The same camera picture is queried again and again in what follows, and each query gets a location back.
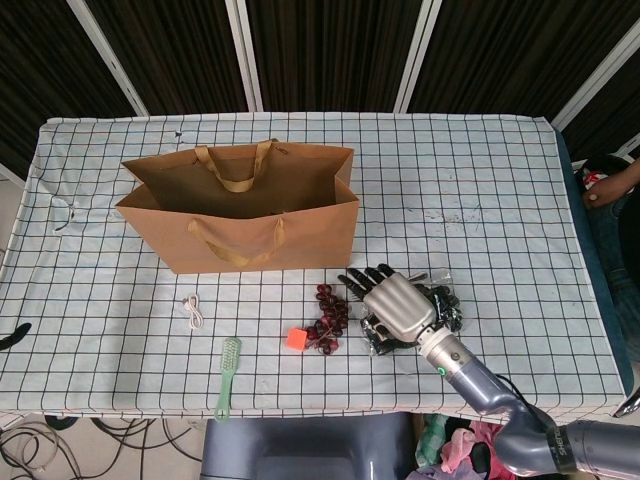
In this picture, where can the green checked cloth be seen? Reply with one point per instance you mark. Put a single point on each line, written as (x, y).
(430, 440)

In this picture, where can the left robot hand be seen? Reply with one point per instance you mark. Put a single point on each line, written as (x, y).
(15, 336)

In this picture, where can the white partition frame post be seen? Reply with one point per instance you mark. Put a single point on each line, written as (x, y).
(245, 55)
(107, 55)
(420, 55)
(595, 75)

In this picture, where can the dark grey robot torso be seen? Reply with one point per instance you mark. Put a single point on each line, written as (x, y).
(310, 445)

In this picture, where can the metal fork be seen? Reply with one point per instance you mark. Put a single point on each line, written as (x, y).
(420, 275)

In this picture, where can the brown paper bag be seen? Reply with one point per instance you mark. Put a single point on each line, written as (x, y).
(240, 235)

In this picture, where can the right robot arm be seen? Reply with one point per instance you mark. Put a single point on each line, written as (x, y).
(500, 400)

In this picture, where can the dark red grape bunch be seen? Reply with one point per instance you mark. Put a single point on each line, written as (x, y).
(330, 315)

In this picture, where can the black item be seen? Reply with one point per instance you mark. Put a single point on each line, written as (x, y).
(447, 305)

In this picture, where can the person bare forearm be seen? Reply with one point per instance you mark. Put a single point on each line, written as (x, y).
(615, 187)

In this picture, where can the orange cube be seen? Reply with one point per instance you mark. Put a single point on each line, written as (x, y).
(296, 339)

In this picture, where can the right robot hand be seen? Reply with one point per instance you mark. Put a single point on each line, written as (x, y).
(400, 305)

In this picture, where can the pink cloth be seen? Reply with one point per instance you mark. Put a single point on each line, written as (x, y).
(470, 445)

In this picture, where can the checked white tablecloth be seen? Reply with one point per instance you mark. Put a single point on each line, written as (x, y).
(450, 200)

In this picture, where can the green scrub brush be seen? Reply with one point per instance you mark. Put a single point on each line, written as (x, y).
(229, 365)

